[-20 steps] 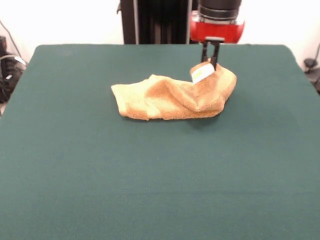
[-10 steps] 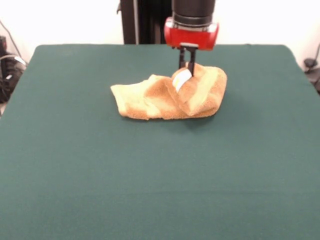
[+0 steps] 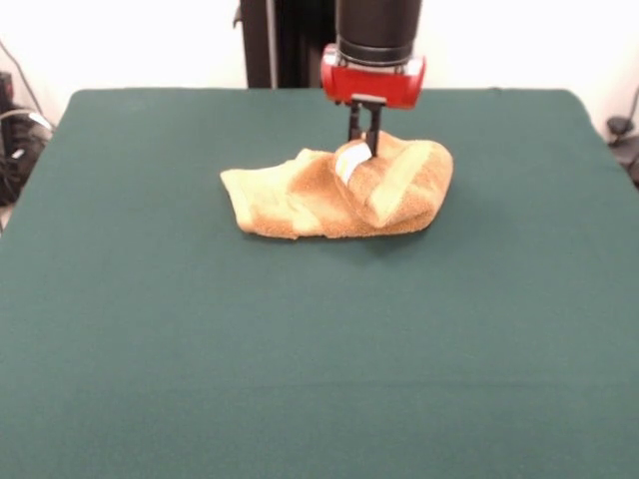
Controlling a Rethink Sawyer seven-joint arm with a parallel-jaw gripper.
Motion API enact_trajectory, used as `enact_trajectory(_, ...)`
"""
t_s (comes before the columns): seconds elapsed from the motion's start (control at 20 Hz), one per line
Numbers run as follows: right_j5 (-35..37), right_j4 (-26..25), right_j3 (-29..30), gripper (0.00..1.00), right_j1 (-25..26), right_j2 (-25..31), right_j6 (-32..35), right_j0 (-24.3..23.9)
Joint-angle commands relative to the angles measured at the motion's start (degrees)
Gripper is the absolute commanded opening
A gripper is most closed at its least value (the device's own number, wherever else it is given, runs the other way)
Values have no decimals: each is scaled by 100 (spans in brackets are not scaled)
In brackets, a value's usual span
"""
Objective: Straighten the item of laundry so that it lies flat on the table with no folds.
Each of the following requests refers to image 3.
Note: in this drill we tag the black equipment pile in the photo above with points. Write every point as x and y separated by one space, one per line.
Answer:
17 149

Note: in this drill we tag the dark green table cloth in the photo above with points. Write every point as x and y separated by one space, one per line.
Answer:
319 349

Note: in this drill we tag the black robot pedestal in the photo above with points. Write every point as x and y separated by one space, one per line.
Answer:
289 45

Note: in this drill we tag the tan terry towel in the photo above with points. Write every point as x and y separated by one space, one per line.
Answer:
309 194

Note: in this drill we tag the black stand base foot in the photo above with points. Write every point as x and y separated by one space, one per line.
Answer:
621 125

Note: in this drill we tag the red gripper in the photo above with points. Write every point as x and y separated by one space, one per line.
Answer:
374 85

